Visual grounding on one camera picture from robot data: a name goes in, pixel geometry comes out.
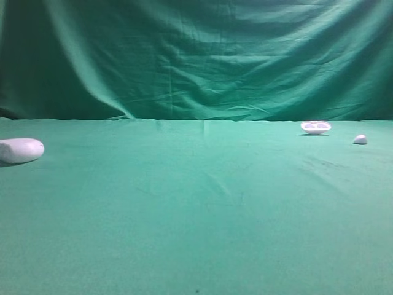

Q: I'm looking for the white open earphone case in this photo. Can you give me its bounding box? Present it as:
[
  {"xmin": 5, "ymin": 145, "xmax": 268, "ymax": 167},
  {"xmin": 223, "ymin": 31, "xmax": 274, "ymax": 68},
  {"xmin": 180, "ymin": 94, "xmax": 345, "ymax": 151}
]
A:
[{"xmin": 300, "ymin": 121, "xmax": 332, "ymax": 135}]

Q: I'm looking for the white oblong case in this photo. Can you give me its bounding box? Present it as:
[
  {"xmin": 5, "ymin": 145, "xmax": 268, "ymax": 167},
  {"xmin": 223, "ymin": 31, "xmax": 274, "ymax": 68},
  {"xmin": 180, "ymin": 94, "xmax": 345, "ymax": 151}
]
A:
[{"xmin": 1, "ymin": 138, "xmax": 45, "ymax": 164}]

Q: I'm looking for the green backdrop curtain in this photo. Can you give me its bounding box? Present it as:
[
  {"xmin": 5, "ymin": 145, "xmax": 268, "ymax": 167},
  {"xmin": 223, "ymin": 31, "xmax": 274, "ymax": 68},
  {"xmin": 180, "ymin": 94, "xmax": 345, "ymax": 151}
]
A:
[{"xmin": 1, "ymin": 1, "xmax": 392, "ymax": 121}]

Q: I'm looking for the green table cloth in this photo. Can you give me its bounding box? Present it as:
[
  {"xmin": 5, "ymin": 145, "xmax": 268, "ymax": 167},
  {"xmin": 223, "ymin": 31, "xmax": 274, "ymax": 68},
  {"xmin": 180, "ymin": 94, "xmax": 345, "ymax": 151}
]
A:
[{"xmin": 1, "ymin": 119, "xmax": 392, "ymax": 294}]

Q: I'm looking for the small white earbud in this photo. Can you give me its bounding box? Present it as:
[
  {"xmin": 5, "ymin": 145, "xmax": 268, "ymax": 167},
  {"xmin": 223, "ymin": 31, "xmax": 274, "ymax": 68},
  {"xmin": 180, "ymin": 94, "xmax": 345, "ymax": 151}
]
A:
[{"xmin": 353, "ymin": 135, "xmax": 368, "ymax": 145}]

